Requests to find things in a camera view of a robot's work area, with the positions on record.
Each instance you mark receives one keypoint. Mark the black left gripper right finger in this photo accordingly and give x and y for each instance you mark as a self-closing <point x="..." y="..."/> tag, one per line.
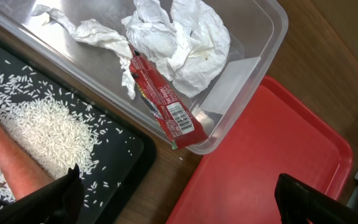
<point x="298" y="203"/>

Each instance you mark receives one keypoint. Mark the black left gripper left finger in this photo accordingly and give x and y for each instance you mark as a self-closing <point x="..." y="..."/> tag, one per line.
<point x="57" y="202"/>

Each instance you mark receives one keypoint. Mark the orange carrot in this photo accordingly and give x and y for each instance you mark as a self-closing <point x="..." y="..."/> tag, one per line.
<point x="22" y="174"/>

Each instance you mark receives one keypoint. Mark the pile of white rice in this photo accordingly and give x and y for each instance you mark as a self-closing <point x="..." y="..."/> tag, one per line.
<point x="48" y="133"/>

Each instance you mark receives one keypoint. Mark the black food waste tray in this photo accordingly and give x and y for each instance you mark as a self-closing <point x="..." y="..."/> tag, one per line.
<point x="110" y="149"/>

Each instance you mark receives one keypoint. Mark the red serving tray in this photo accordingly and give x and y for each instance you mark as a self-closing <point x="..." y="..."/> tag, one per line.
<point x="276" y="133"/>

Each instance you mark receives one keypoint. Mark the red snack wrapper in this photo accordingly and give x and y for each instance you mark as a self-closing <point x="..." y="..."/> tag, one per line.
<point x="179" y="125"/>

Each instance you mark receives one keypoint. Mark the twisted white tissue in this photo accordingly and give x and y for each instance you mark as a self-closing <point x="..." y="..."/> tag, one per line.
<point x="93" y="33"/>

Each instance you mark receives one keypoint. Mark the large crumpled white tissue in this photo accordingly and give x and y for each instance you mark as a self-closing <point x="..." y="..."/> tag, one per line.
<point x="189" y="44"/>

